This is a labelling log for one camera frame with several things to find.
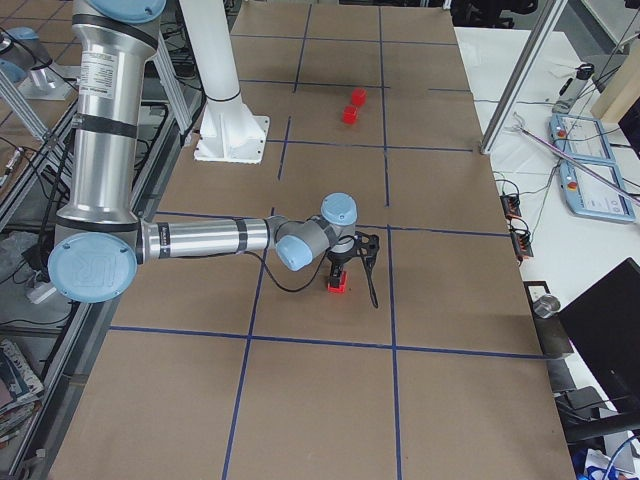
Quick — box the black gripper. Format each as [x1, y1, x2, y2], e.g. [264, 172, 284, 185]
[327, 251, 353, 286]

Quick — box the red block carried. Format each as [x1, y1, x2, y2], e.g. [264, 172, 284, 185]
[327, 271, 347, 294]

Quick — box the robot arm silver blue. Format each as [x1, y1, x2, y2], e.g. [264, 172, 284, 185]
[47, 1, 363, 303]

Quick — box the red block middle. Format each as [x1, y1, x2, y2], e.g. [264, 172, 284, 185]
[341, 104, 359, 125]

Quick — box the red block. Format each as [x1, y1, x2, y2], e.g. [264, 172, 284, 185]
[350, 88, 368, 108]
[341, 104, 359, 125]

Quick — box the red block near left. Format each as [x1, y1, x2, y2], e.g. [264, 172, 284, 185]
[350, 88, 368, 108]

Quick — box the orange electronics board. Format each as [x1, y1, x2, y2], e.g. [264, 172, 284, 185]
[500, 193, 534, 263]

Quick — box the metal cup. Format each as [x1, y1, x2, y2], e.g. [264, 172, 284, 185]
[532, 294, 561, 319]

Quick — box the reacher grabber tool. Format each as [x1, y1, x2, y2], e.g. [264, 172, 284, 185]
[505, 113, 640, 205]

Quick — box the black monitor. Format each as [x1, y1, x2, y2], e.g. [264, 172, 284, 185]
[559, 258, 639, 413]

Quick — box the white power strip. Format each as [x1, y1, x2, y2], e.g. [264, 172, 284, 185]
[26, 282, 57, 305]

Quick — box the stack of books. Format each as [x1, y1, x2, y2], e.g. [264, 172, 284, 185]
[1, 337, 44, 447]

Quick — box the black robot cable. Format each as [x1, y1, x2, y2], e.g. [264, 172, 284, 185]
[261, 249, 333, 293]

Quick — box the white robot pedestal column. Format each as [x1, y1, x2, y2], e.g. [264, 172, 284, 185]
[180, 0, 270, 164]

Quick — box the aluminium frame post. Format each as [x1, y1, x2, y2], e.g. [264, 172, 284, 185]
[480, 0, 568, 154]

